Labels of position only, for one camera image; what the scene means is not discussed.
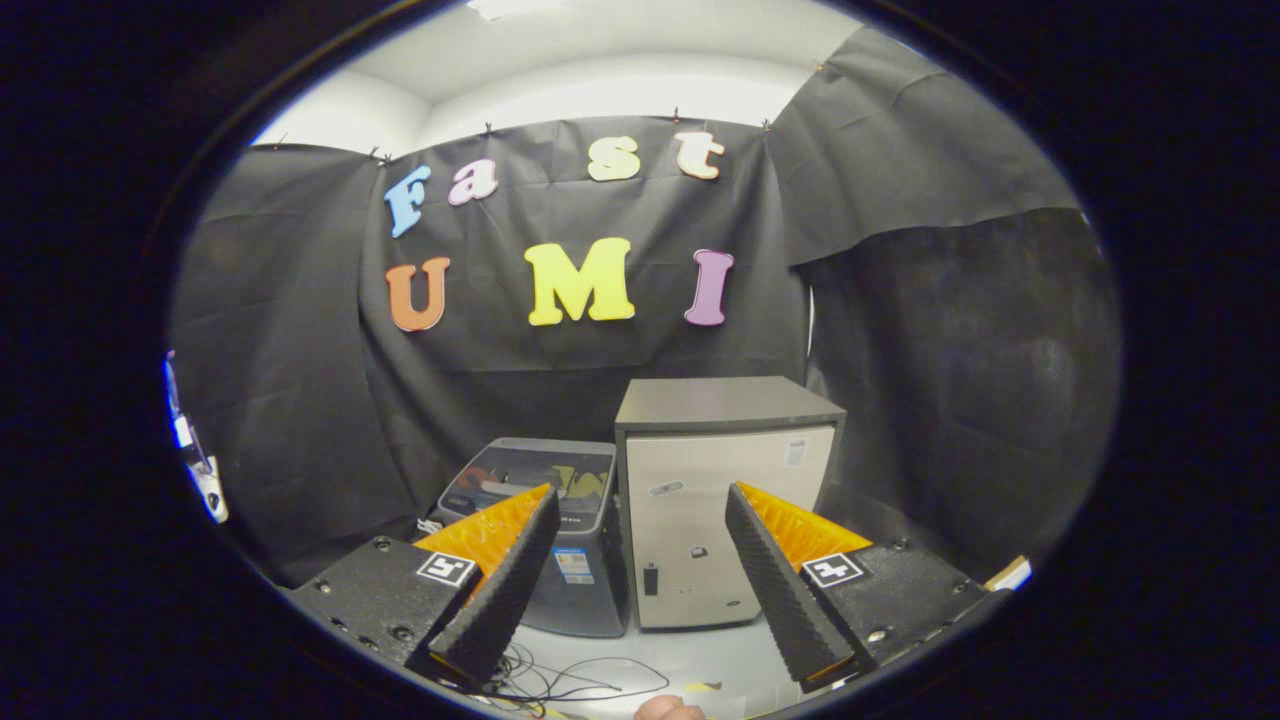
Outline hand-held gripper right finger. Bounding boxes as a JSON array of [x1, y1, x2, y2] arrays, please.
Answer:
[[724, 481, 988, 694]]

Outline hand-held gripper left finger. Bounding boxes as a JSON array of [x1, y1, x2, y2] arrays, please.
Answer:
[[288, 483, 562, 690]]

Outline grey washing machine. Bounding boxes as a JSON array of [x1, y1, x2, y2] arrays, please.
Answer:
[[428, 436, 633, 639]]

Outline light wooden board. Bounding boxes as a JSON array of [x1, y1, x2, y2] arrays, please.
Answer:
[[984, 555, 1034, 593]]

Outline black backdrop cloth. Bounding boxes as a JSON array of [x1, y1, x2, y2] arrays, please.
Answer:
[[168, 26, 1123, 589]]

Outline white and blue equipment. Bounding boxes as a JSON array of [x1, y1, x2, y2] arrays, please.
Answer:
[[163, 348, 230, 525]]

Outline black floor cables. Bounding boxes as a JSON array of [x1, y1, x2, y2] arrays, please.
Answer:
[[478, 643, 673, 717]]

